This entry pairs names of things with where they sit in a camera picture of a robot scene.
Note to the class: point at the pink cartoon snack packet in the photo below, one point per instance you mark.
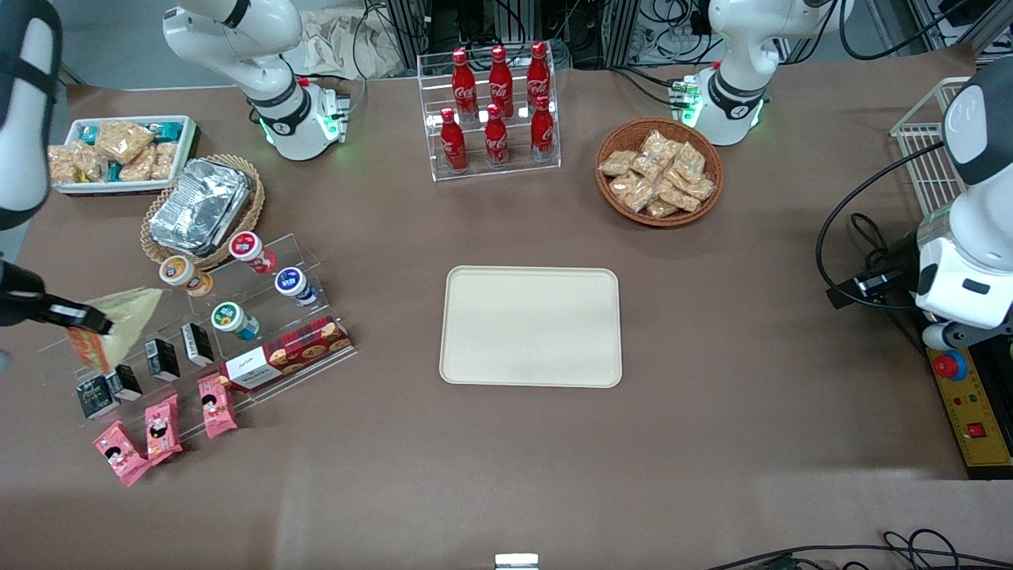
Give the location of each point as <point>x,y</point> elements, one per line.
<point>215,405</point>
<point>120,453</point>
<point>162,429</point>

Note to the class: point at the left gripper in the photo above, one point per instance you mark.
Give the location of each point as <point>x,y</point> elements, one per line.
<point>897,264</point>

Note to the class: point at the red cola bottle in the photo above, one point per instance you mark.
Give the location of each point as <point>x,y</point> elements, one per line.
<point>538,71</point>
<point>464,79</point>
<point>500,75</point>
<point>496,136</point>
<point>453,142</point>
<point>542,131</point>

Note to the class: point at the white rectangular bin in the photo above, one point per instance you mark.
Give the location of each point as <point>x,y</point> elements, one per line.
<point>188,146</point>

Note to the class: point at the clear acrylic bottle rack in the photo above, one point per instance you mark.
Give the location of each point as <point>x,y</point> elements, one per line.
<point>518,170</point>

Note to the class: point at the clear wrapped rice cracker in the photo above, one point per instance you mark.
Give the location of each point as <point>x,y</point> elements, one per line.
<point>653,169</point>
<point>701,188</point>
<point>658,146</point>
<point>639,201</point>
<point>690,161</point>
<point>617,164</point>
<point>627,186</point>
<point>682,198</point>
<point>663,210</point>

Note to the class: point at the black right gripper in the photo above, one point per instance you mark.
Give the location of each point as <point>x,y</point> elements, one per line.
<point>17,294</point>

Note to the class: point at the blue gum bottle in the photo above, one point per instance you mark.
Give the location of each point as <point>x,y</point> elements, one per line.
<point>294,285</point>

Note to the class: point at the large wrapped oat bar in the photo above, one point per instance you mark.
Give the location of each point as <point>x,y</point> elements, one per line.
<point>123,140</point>

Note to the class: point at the clear acrylic stepped display stand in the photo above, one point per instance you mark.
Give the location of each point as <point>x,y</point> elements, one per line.
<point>309,261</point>

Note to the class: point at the small white device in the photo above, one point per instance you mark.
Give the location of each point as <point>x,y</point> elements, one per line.
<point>517,561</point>

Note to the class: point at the teal snack packet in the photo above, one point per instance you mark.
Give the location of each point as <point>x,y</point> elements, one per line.
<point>85,133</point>
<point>111,173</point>
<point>168,129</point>

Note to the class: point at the green gum bottle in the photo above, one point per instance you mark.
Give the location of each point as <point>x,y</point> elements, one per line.
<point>232,319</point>

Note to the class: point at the red emergency stop button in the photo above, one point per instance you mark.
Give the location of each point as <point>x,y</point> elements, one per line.
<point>950,365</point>

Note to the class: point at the red gum bottle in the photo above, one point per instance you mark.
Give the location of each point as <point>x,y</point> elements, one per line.
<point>252,249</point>

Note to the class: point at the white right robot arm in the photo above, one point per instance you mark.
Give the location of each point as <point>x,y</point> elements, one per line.
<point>269,79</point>

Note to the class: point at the cream rectangular tray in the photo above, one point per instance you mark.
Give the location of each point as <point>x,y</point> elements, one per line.
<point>530,326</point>

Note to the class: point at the yellow control box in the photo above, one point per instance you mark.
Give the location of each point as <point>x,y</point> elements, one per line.
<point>977,431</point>

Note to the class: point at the triangular sandwich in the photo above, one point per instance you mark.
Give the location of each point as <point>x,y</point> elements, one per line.
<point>127,317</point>

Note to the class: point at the small black carton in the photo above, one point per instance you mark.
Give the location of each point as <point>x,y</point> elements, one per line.
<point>95,397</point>
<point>125,383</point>
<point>162,358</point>
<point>196,343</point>

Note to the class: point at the orange gum bottle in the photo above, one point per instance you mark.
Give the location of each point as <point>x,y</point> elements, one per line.
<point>184,275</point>

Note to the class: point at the red plaid cookie box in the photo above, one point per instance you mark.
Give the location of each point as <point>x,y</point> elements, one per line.
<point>285,354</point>

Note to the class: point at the round wicker snack basket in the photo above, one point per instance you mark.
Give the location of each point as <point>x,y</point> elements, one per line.
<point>613,131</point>

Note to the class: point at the wicker basket with foil pack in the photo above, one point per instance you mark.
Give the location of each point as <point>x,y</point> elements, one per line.
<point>249,214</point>

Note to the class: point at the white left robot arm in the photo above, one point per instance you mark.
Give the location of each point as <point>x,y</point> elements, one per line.
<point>736,47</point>

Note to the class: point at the silver foil pack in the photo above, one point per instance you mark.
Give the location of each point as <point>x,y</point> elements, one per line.
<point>198,206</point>

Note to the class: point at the crumpled beige cloth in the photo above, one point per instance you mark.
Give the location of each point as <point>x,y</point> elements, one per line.
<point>340,43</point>

